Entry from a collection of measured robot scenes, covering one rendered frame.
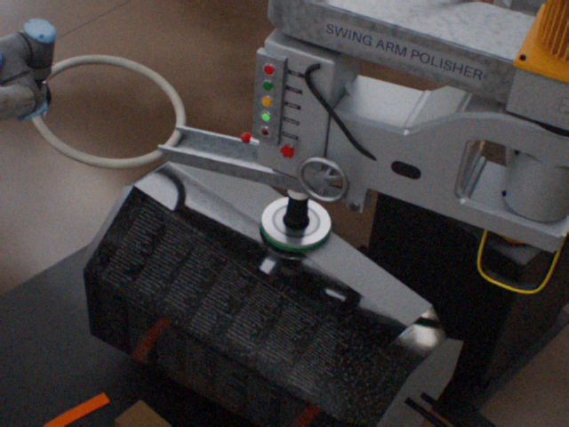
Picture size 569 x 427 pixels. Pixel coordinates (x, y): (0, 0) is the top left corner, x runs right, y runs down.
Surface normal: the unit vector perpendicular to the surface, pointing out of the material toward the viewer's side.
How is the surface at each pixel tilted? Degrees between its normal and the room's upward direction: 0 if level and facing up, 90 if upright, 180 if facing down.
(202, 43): 0
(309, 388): 45
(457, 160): 90
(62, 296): 0
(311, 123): 90
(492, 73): 90
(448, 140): 90
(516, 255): 0
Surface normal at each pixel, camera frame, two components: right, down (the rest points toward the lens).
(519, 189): -0.78, 0.40
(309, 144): -0.42, 0.61
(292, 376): -0.40, -0.15
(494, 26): 0.07, -0.72
